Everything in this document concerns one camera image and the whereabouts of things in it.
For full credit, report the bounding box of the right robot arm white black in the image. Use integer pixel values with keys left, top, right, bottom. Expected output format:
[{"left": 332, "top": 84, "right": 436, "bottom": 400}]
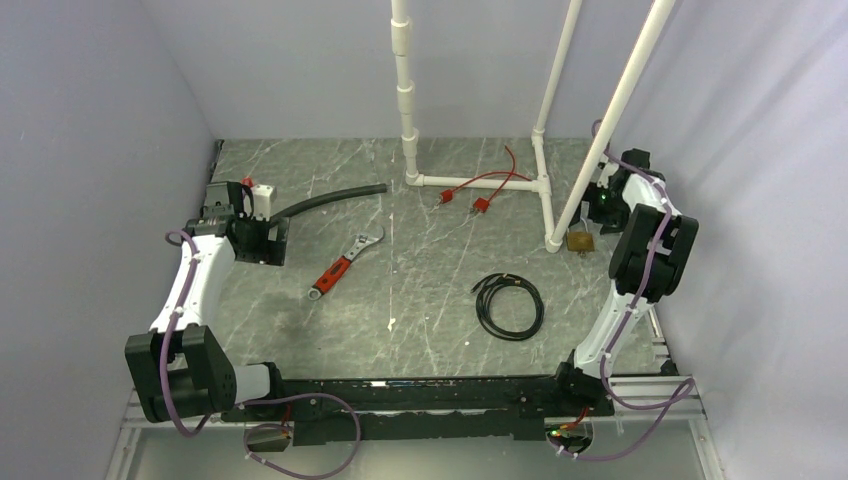
[{"left": 550, "top": 149, "right": 700, "bottom": 415}]

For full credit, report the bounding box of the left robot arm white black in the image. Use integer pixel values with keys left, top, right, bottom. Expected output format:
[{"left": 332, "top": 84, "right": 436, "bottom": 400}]
[{"left": 124, "top": 228, "right": 288, "bottom": 437}]

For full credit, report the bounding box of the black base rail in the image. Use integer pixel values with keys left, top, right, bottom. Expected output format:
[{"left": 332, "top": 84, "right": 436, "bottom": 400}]
[{"left": 222, "top": 373, "right": 614, "bottom": 446}]

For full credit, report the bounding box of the red alligator clip lead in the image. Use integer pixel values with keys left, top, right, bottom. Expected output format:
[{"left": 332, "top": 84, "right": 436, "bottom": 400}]
[
  {"left": 469, "top": 145, "right": 517, "bottom": 215},
  {"left": 424, "top": 171, "right": 536, "bottom": 207}
]

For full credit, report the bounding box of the coiled black usb cable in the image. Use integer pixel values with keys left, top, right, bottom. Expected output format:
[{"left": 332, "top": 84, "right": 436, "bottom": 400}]
[{"left": 470, "top": 272, "right": 546, "bottom": 343}]

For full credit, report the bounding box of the red handled adjustable wrench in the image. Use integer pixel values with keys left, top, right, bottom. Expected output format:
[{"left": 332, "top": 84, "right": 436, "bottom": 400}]
[{"left": 307, "top": 226, "right": 385, "bottom": 301}]

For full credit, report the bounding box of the black corrugated hose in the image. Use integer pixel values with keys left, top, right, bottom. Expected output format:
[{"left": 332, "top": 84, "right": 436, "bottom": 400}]
[{"left": 270, "top": 183, "right": 388, "bottom": 225}]

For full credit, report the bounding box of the white pvc pipe frame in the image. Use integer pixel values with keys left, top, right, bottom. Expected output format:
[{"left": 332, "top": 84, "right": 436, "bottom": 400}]
[{"left": 389, "top": 0, "right": 678, "bottom": 255}]

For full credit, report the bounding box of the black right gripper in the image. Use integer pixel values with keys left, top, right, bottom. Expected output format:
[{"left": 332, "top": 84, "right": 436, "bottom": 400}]
[{"left": 565, "top": 180, "right": 629, "bottom": 236}]

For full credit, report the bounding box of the aluminium frame rail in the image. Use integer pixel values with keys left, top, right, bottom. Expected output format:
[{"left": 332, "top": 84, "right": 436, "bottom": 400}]
[{"left": 105, "top": 387, "right": 227, "bottom": 480}]

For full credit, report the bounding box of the brass padlock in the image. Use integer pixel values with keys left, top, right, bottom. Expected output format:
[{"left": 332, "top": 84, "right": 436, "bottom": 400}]
[{"left": 565, "top": 231, "right": 595, "bottom": 255}]

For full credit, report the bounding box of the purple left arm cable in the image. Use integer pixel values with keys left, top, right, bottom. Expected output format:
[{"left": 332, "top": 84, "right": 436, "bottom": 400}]
[{"left": 158, "top": 229, "right": 363, "bottom": 480}]

